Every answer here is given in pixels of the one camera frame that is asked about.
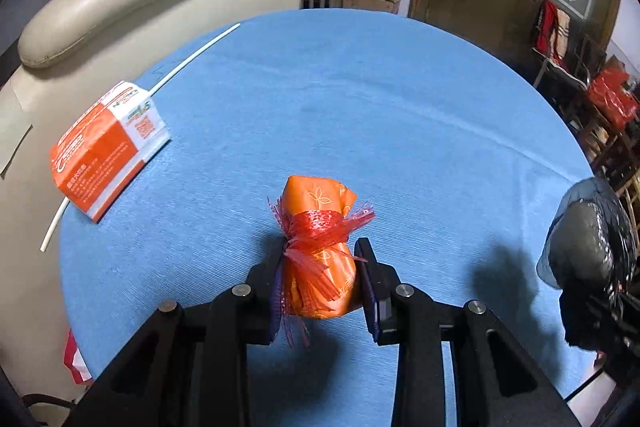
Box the black plastic bag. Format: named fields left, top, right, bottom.
left=536, top=176, right=637, bottom=291

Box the orange wrapper with red net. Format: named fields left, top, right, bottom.
left=270, top=176, right=375, bottom=345

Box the blue tablecloth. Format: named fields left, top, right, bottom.
left=60, top=10, right=592, bottom=395

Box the wooden stool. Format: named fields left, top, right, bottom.
left=577, top=114, right=639, bottom=186

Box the red white paper bag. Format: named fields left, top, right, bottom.
left=63, top=331, right=93, bottom=385

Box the large red bag on stool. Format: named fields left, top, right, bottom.
left=587, top=68, right=639, bottom=131

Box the orange white tissue pack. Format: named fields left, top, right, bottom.
left=48, top=80, right=172, bottom=223

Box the white plastic rod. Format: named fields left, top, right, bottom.
left=39, top=22, right=242, bottom=254

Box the chair with red cloth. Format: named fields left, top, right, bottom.
left=532, top=0, right=590, bottom=92

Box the brown cardboard box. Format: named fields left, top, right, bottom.
left=342, top=0, right=401, bottom=14

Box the cream leather sofa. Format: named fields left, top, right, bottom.
left=1, top=0, right=300, bottom=398

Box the black cable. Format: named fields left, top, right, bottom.
left=562, top=365, right=609, bottom=403

